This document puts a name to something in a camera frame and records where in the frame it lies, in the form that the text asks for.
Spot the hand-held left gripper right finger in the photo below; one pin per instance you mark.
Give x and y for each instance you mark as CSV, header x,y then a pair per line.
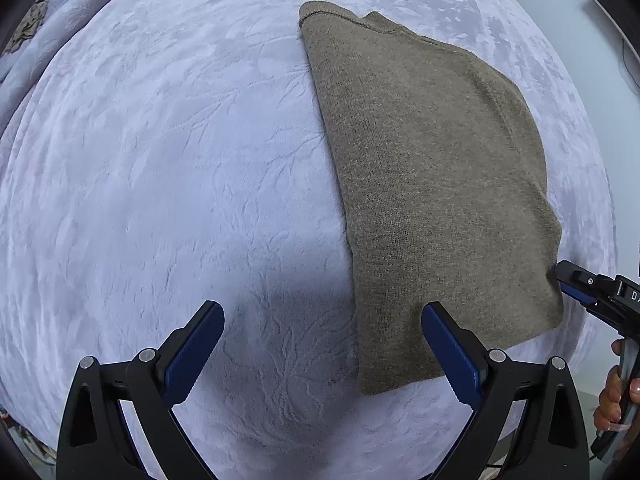
x,y
452,355

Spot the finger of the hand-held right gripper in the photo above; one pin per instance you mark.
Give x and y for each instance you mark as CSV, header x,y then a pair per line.
x,y
580,274
575,292

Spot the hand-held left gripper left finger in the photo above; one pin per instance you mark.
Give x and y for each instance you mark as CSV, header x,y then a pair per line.
x,y
195,355

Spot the olive knit sweater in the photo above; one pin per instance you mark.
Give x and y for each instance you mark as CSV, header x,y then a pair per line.
x,y
425,185

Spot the person's right hand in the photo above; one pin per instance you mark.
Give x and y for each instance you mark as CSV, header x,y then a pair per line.
x,y
607,400

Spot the lavender embossed blanket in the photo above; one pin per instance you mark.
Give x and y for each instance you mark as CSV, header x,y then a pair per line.
x,y
150,160

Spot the black panel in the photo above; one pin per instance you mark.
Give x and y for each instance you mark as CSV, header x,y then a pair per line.
x,y
625,25

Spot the grey patterned cloth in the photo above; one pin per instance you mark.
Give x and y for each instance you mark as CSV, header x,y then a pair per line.
x,y
30,25

